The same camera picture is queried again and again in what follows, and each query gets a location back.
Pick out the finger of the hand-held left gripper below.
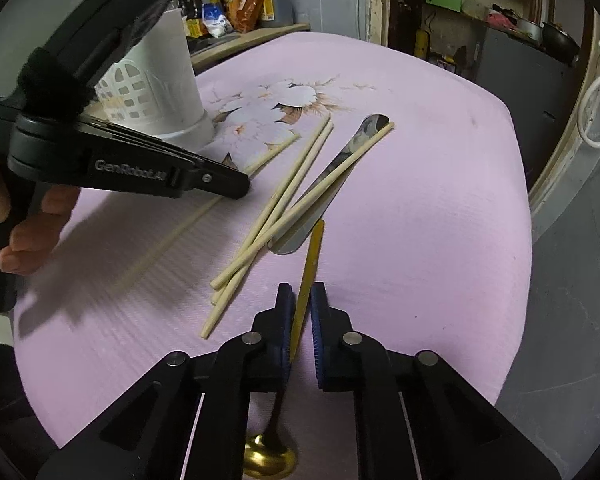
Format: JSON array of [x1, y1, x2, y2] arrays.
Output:
[[171, 155, 251, 199]]

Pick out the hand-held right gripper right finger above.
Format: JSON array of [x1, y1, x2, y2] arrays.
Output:
[[310, 281, 561, 480]]

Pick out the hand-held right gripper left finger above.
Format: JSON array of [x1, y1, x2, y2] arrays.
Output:
[[35, 282, 297, 480]]

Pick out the gold spoon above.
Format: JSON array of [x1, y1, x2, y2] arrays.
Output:
[[242, 220, 326, 478]]

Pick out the steel spoon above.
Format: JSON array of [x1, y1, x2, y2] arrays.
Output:
[[267, 114, 388, 255]]

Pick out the white plastic utensil basket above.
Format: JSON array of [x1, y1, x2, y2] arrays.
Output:
[[92, 7, 216, 145]]

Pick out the person's left hand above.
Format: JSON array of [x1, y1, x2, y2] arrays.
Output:
[[0, 159, 81, 275]]

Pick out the pink floral tablecloth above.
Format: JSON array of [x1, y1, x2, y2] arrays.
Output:
[[12, 30, 533, 480]]

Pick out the blue and white packet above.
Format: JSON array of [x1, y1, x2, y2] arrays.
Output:
[[201, 2, 236, 38]]

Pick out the orange seasoning packet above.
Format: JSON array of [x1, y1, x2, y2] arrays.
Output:
[[231, 0, 267, 32]]

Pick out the yellow cylinder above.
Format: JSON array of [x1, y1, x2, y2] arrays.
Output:
[[414, 29, 431, 63]]

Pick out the grey cabinet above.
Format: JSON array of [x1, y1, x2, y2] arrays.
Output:
[[472, 25, 581, 193]]

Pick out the pink cloth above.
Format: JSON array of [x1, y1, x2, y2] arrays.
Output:
[[486, 9, 517, 28]]

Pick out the small metal pot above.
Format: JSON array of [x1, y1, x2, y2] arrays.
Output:
[[512, 16, 546, 41]]

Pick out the dark cooking pot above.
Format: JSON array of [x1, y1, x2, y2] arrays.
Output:
[[541, 21, 581, 65]]

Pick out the worn door frame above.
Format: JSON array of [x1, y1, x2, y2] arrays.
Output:
[[364, 0, 600, 233]]

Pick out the white shower hose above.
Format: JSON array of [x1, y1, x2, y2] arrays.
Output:
[[577, 35, 600, 150]]

